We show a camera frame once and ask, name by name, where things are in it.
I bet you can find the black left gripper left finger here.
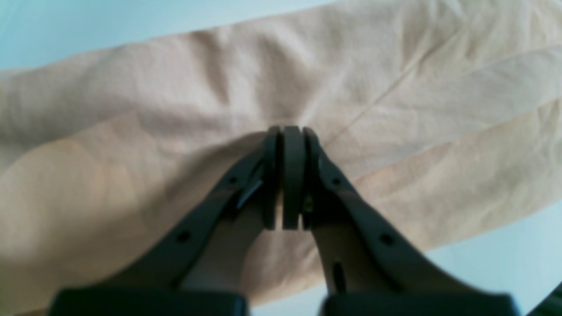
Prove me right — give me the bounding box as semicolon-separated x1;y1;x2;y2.
49;126;282;316

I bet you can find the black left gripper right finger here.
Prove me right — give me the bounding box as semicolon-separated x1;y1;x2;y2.
283;126;520;316

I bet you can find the peach T-shirt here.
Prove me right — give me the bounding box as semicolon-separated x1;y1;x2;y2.
0;0;562;316

